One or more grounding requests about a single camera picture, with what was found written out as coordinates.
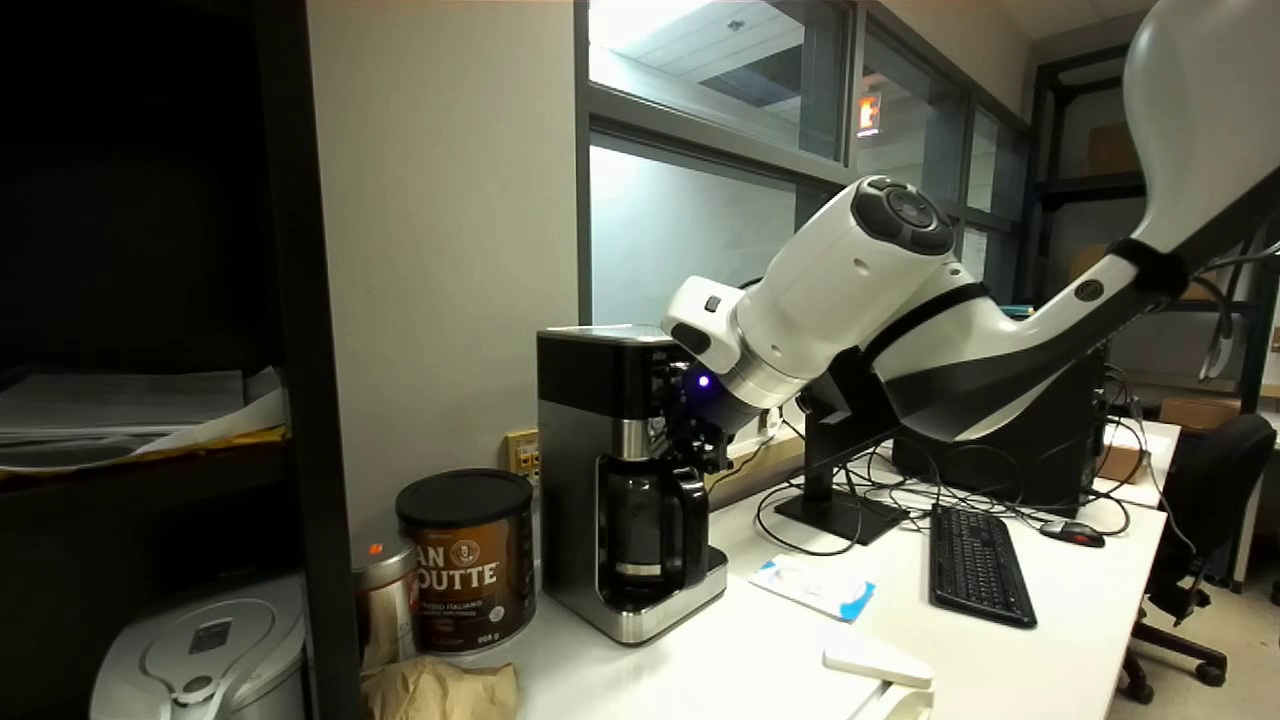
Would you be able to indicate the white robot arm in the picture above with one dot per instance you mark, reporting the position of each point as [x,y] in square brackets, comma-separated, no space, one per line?
[962,352]

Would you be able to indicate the stack of white papers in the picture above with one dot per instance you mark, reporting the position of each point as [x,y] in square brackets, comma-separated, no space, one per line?
[62,421]

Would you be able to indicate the black shelving unit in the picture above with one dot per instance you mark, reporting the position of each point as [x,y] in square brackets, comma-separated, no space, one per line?
[163,215]

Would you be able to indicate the brown paper bag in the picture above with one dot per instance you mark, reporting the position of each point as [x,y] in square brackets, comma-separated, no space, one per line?
[434,690]

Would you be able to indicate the small glass jar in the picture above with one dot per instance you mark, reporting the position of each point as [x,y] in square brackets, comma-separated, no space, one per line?
[387,598]

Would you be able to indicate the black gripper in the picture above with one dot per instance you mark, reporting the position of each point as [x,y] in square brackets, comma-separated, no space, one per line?
[700,427]

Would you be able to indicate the black computer keyboard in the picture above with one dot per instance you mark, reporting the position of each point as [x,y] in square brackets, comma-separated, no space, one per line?
[972,564]

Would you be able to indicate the black steel coffeemaker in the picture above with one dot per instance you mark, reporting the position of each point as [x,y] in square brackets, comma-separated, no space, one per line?
[607,398]

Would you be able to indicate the black monitor stand base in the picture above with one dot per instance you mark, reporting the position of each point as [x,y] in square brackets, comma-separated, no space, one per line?
[825,492]

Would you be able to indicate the black office chair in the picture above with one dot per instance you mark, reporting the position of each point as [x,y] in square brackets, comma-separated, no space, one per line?
[1207,492]

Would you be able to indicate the blue and white card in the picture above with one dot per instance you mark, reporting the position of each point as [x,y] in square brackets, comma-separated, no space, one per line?
[816,584]

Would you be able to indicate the white rice cooker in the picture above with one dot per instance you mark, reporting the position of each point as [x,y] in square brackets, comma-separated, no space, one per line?
[220,657]

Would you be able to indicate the brown coffee can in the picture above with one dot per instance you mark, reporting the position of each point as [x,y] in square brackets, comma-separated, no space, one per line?
[470,534]

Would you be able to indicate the glass coffee carafe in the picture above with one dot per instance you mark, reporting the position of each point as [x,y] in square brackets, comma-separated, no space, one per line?
[652,525]

